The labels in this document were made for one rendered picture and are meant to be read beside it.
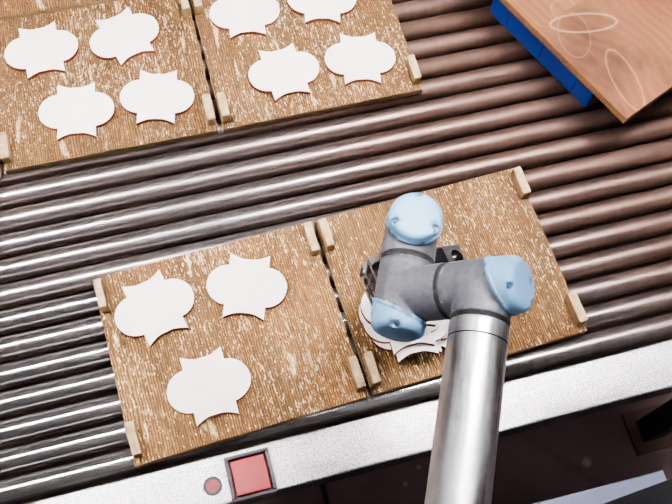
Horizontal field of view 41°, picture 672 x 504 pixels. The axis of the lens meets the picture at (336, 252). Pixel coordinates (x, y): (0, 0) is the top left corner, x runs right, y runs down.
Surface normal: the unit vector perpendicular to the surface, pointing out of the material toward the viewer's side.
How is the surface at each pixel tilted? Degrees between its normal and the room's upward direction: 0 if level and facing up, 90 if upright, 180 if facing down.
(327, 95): 0
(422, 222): 0
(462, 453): 12
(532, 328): 0
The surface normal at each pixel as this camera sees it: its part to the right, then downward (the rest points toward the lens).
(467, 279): -0.59, -0.43
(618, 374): 0.05, -0.40
